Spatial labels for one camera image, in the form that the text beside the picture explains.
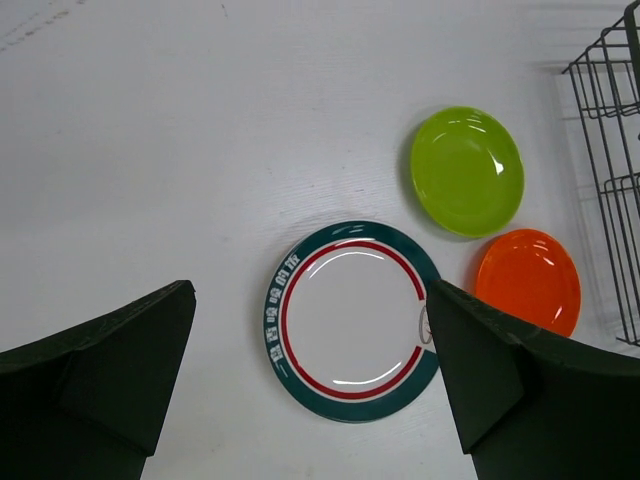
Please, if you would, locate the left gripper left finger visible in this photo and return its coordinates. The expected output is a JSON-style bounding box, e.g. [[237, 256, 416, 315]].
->
[[1, 280, 196, 479]]

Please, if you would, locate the green plate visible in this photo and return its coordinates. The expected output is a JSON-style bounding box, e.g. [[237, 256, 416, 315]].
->
[[409, 106, 525, 238]]

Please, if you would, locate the grey wire dish rack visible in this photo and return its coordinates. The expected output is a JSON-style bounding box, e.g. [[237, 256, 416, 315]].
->
[[562, 1, 639, 347]]

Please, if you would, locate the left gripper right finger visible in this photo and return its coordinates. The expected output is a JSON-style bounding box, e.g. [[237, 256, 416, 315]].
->
[[427, 280, 639, 479]]

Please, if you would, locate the teal rimmed white plate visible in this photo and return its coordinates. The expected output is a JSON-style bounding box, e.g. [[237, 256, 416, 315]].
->
[[262, 220, 440, 423]]

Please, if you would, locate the orange plate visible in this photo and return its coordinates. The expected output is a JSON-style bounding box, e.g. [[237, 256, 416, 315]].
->
[[473, 229, 582, 337]]

